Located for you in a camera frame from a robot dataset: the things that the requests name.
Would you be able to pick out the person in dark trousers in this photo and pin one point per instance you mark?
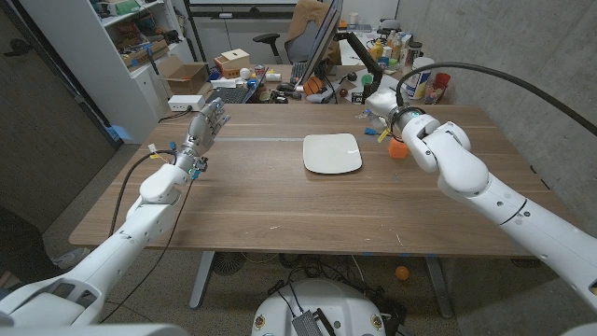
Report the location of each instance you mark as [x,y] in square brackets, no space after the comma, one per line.
[21,252]

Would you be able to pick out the drink can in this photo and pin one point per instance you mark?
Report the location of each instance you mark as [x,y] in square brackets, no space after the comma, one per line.
[259,72]

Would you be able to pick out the grey office chair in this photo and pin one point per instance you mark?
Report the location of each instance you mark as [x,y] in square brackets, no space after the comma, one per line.
[301,46]

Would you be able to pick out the wooden office desk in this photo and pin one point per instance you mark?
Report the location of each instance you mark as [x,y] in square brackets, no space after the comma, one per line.
[347,99]

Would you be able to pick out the white paper sheet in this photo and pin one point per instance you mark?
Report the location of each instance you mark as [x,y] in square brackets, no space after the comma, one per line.
[389,81]

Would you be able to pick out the black keyboard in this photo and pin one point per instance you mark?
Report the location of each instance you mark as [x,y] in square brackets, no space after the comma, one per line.
[298,72]

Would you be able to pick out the small basketball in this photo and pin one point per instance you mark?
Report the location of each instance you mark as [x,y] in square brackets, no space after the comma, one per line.
[313,86]

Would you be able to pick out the blue plastic piece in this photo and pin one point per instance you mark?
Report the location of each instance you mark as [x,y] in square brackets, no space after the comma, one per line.
[119,132]

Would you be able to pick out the white canister blue label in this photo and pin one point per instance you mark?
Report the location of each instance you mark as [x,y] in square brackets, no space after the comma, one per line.
[419,84]

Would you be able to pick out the cardboard box white lid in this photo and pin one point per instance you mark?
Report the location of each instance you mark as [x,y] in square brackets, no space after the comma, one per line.
[233,63]

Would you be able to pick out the orange cube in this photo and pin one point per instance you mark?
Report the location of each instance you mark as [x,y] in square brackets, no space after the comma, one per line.
[396,150]

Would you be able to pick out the green cup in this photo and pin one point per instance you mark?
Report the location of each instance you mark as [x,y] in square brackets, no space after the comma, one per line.
[367,79]

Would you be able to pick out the white shelf unit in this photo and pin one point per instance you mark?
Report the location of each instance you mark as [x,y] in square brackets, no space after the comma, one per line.
[93,60]

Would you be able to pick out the yellow bottle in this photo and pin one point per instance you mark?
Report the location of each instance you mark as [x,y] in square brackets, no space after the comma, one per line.
[377,50]

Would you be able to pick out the white ball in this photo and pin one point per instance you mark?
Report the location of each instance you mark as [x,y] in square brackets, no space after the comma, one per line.
[245,73]

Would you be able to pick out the orange ball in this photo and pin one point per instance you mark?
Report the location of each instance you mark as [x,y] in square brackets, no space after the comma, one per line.
[402,272]

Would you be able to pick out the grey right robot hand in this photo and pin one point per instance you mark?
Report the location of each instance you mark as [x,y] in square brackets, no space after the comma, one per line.
[383,106]

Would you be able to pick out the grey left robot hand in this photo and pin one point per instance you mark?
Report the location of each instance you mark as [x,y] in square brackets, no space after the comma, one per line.
[201,130]

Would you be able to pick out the white power box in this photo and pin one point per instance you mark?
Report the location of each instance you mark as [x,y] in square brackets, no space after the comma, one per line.
[185,102]

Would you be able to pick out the white square plate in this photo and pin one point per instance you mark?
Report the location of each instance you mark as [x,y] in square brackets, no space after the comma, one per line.
[332,154]

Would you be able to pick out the open cardboard box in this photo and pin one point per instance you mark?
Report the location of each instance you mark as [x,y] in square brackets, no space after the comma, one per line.
[186,77]

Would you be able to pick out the computer monitor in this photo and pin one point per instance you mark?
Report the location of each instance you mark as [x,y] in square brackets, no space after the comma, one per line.
[322,42]

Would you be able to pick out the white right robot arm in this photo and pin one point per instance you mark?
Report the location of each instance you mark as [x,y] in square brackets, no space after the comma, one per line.
[466,172]

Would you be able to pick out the brown jacket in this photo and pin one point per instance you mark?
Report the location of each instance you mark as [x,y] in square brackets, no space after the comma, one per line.
[305,14]

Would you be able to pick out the dark jar black lid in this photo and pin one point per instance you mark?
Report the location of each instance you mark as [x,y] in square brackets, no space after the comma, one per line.
[412,53]

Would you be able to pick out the grey table leg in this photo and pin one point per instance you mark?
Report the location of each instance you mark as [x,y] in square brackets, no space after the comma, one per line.
[438,284]
[201,280]

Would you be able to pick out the small black labelled box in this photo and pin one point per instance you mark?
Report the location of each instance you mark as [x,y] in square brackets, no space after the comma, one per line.
[357,98]

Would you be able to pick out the black laptop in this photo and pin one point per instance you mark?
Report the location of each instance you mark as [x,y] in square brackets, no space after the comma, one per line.
[228,94]

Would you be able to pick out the clear glasses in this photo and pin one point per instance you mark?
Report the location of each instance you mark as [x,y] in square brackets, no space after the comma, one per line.
[366,114]

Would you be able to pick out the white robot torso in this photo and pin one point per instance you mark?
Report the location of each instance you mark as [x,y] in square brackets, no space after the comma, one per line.
[322,298]

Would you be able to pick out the black round fan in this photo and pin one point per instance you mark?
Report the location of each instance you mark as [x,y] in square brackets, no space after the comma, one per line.
[228,262]

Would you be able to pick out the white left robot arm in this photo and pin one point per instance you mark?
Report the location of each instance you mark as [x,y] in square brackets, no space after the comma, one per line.
[121,242]

